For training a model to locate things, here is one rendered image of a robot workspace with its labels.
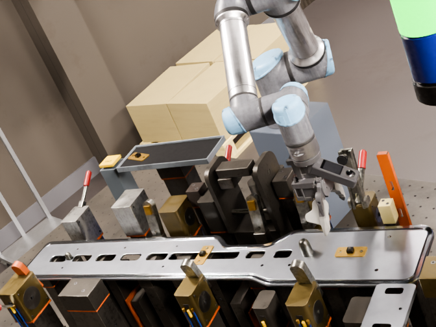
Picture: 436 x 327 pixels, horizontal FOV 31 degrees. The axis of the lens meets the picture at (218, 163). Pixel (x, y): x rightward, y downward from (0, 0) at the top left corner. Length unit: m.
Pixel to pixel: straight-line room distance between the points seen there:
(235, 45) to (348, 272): 0.66
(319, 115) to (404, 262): 0.78
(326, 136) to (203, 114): 2.27
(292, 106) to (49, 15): 3.47
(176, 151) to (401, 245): 0.88
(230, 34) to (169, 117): 3.00
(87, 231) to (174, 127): 2.44
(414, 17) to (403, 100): 4.02
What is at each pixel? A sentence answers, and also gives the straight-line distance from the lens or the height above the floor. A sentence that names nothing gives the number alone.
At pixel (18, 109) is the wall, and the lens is 5.29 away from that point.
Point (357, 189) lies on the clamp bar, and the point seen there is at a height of 1.10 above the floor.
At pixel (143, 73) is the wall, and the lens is 5.85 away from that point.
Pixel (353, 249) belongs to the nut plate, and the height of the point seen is 1.01.
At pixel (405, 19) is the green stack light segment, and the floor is 1.90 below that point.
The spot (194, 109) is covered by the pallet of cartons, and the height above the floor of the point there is 0.38.
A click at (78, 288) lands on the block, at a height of 1.03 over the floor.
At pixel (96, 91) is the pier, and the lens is 5.37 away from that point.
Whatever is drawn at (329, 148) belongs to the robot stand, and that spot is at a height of 0.96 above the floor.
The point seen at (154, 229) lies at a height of 1.01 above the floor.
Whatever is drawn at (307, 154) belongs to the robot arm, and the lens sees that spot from 1.91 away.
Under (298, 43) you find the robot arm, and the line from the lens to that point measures 2.40.
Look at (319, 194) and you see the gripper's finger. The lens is 1.95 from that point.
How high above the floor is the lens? 2.24
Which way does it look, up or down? 27 degrees down
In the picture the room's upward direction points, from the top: 24 degrees counter-clockwise
